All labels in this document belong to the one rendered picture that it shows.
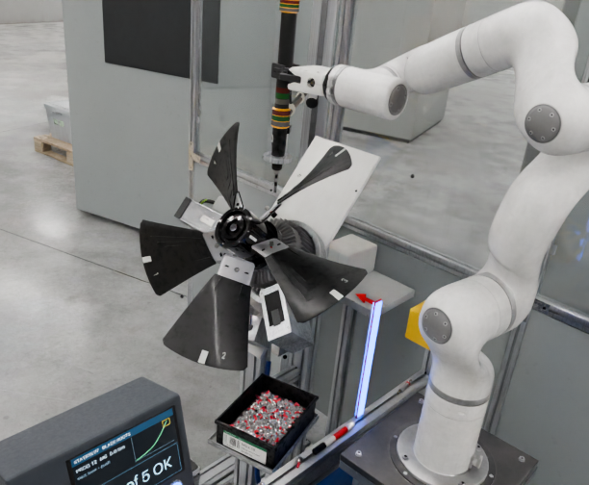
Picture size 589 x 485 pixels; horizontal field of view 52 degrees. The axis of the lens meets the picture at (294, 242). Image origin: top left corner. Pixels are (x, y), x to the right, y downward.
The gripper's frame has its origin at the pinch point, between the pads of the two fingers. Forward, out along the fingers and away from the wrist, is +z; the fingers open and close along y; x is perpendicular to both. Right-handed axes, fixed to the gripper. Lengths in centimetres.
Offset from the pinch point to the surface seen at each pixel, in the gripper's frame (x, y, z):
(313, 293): -48, -5, -20
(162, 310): -165, 69, 150
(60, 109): -120, 153, 435
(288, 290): -48, -8, -15
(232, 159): -29.3, 7.2, 25.0
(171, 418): -41, -60, -40
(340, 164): -22.3, 14.3, -8.0
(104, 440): -39, -70, -40
